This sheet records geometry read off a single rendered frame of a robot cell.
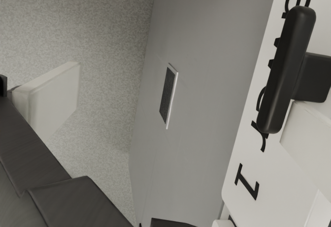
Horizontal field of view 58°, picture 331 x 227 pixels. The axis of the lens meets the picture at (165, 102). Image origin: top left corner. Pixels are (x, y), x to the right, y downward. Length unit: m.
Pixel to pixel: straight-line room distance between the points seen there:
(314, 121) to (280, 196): 0.08
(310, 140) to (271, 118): 0.03
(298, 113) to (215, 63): 0.23
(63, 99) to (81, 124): 0.99
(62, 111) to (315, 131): 0.13
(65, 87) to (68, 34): 0.91
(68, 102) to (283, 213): 0.16
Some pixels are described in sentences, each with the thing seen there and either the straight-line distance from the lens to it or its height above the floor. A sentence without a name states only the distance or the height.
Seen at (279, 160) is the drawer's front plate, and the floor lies 0.89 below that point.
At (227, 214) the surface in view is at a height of 0.81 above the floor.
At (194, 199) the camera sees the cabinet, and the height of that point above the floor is 0.72.
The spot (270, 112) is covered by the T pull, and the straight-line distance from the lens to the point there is 0.18.
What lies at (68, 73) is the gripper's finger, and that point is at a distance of 0.16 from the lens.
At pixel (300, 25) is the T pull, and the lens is 0.18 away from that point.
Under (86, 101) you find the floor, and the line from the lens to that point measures 1.12.
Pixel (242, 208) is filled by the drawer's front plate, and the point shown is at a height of 0.86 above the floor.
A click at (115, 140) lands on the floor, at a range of 1.18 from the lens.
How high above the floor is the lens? 1.06
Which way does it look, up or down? 68 degrees down
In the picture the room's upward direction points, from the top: 149 degrees clockwise
